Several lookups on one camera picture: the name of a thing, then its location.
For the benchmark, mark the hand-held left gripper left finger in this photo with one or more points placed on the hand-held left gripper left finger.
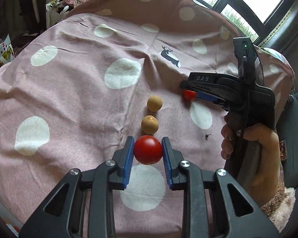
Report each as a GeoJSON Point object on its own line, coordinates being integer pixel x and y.
{"type": "Point", "coordinates": [129, 163]}

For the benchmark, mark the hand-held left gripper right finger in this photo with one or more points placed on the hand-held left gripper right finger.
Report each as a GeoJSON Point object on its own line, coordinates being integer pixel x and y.
{"type": "Point", "coordinates": [167, 163]}

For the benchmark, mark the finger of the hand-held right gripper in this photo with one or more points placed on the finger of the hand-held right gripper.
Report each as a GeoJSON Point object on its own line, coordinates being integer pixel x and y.
{"type": "Point", "coordinates": [203, 81]}
{"type": "Point", "coordinates": [209, 98]}

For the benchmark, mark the red cherry tomato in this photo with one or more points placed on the red cherry tomato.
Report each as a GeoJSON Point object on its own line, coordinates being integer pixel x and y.
{"type": "Point", "coordinates": [188, 95]}
{"type": "Point", "coordinates": [147, 152]}

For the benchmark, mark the person's right hand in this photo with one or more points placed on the person's right hand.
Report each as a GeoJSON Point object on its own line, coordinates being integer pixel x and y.
{"type": "Point", "coordinates": [268, 158]}

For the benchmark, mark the small dark stem piece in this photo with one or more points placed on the small dark stem piece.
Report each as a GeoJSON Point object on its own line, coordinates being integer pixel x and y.
{"type": "Point", "coordinates": [208, 135]}

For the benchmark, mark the brown longan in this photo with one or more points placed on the brown longan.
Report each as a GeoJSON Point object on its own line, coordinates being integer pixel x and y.
{"type": "Point", "coordinates": [149, 124]}
{"type": "Point", "coordinates": [154, 103]}

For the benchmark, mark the grey sofa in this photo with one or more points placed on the grey sofa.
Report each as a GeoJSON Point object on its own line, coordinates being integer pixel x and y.
{"type": "Point", "coordinates": [293, 129]}

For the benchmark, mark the red patterned cloth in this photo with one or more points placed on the red patterned cloth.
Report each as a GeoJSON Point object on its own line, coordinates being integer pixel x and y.
{"type": "Point", "coordinates": [283, 150]}

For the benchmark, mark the pink polka dot cloth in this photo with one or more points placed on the pink polka dot cloth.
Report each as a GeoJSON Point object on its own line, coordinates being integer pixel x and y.
{"type": "Point", "coordinates": [77, 91]}

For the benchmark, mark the beige fluffy cloth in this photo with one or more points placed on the beige fluffy cloth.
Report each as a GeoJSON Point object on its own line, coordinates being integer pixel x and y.
{"type": "Point", "coordinates": [280, 208]}

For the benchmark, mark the black and white patterned bag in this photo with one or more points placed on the black and white patterned bag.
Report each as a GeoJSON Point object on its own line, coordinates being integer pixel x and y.
{"type": "Point", "coordinates": [57, 6]}

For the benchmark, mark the printed paper bag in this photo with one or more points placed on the printed paper bag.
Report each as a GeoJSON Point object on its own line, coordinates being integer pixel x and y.
{"type": "Point", "coordinates": [2, 54]}

